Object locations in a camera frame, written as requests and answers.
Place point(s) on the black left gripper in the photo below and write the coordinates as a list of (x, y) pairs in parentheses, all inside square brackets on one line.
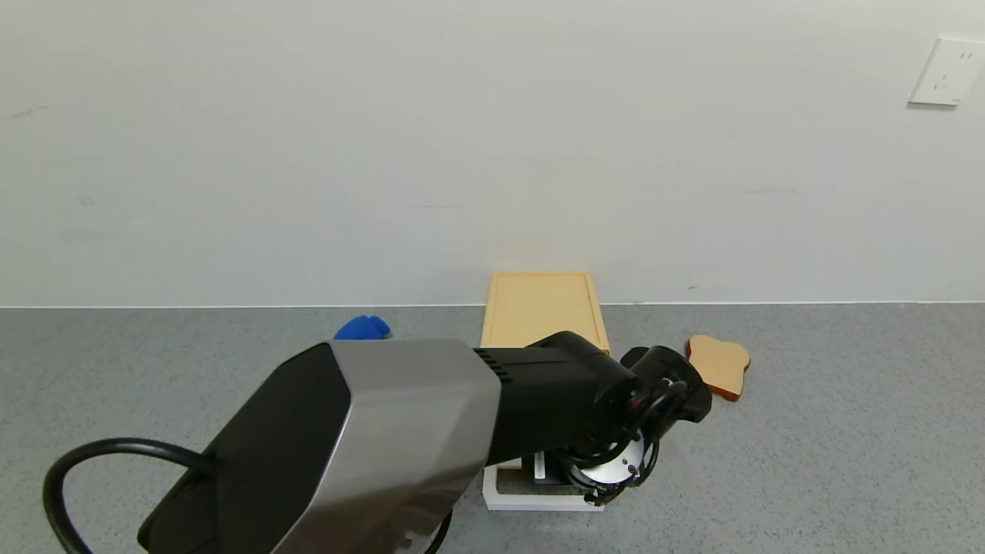
[(541, 467)]

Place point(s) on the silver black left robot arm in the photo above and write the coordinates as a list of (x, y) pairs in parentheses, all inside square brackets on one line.
[(415, 423)]

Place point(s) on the toast slice toy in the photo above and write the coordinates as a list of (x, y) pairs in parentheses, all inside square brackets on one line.
[(727, 362)]

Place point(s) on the blue rolled cloth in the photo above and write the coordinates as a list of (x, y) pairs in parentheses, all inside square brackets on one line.
[(362, 328)]

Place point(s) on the white wall socket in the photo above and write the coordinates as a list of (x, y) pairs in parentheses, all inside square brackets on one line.
[(946, 72)]

